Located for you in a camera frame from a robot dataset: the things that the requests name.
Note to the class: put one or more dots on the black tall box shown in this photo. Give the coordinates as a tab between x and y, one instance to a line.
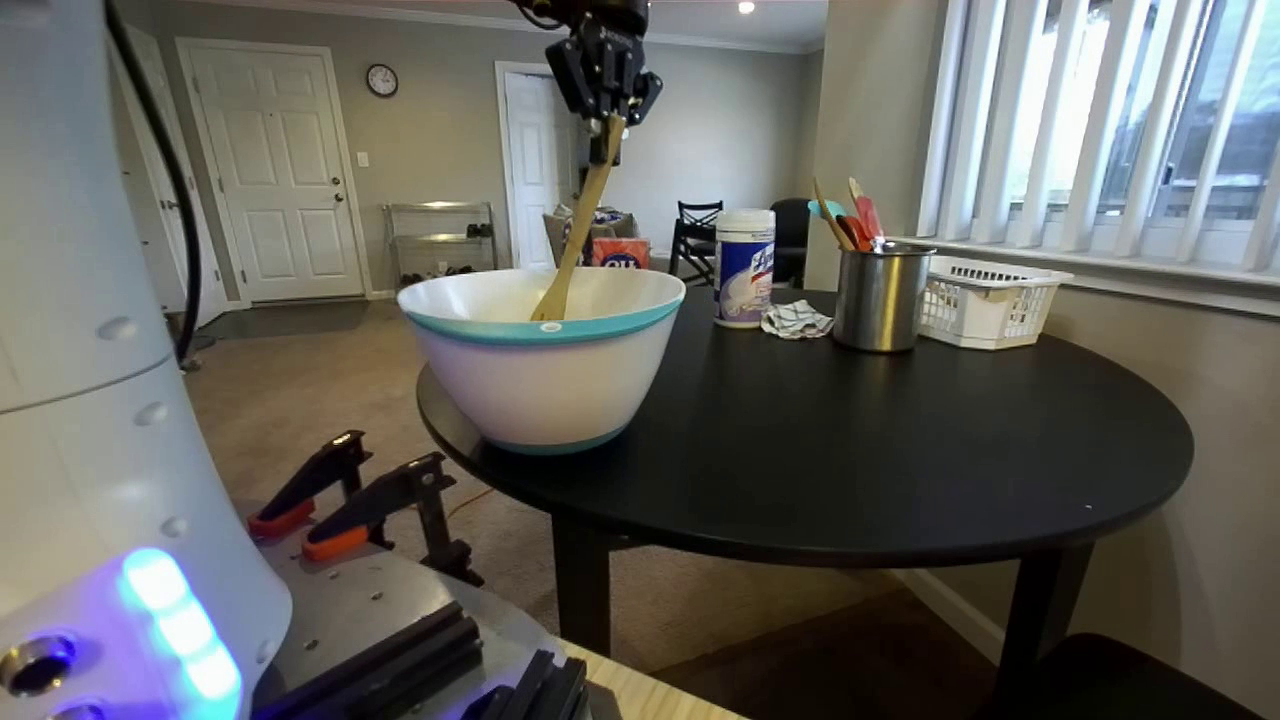
795	241

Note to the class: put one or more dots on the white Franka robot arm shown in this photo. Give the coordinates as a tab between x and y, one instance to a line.
81	334

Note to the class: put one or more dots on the grey metal base plate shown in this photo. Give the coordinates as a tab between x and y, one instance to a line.
361	595

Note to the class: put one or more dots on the metal shelf rack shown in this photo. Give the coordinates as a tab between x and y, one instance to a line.
440	241

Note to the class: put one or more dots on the light wooden spoon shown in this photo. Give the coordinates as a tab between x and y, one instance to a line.
581	225

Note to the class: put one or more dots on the white wipes canister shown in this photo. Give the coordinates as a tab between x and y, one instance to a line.
747	267

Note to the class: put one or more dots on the red spatula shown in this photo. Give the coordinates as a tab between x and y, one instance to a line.
865	215

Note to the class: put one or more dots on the steel utensil holder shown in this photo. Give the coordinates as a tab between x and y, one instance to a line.
877	304

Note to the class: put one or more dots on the black round table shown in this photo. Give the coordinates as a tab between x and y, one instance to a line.
865	455

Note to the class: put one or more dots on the open white door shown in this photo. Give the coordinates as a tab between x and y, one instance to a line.
530	172

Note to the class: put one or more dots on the closed white panel door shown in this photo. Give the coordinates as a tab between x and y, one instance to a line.
274	172

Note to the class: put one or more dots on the teal spatula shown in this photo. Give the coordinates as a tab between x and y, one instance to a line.
834	222

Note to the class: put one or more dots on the white mixing bowl teal rim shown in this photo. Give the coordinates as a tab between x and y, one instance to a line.
533	385

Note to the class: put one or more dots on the black orange clamp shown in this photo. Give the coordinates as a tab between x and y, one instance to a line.
384	497
317	475

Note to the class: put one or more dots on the black extrusion rail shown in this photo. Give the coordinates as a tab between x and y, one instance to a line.
384	662
541	686

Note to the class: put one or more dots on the white plastic basket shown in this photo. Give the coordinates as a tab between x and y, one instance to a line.
986	304

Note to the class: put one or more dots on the beige sofa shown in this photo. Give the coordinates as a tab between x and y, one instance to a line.
553	232

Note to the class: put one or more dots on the white vertical blinds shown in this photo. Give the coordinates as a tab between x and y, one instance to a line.
1066	122

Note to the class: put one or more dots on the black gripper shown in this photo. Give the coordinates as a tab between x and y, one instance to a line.
601	25

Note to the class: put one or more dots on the black folding chair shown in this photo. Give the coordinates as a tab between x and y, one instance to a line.
698	232

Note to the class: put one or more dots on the round wall clock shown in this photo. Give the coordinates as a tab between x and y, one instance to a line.
383	82

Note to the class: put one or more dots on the wooden utensil in holder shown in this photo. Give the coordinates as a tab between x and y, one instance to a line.
827	209

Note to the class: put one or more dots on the light wooden board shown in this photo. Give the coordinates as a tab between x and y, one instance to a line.
664	699

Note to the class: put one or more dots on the crumpled white wipe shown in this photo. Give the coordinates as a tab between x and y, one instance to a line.
800	321

